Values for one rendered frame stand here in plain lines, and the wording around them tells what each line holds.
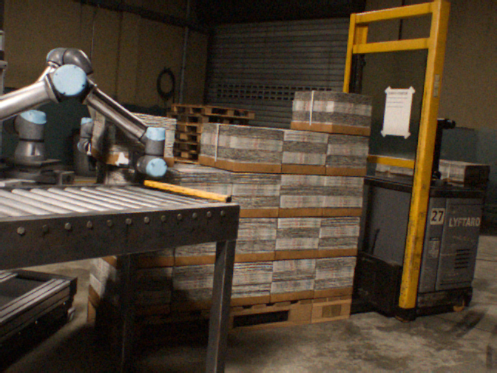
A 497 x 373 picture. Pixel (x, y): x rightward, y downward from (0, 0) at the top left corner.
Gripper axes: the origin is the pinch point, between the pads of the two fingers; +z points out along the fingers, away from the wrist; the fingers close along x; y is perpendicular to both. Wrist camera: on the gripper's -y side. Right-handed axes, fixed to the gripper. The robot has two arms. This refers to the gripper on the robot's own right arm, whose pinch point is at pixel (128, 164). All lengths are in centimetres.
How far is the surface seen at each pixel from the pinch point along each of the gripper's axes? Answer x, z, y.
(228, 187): -53, 5, -9
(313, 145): -104, 7, 15
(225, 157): -56, 14, 5
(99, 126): 5.3, 30.6, 14.6
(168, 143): -19.7, 3.5, 10.1
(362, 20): -167, 53, 96
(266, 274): -81, 5, -54
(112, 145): 6.2, 5.9, 7.6
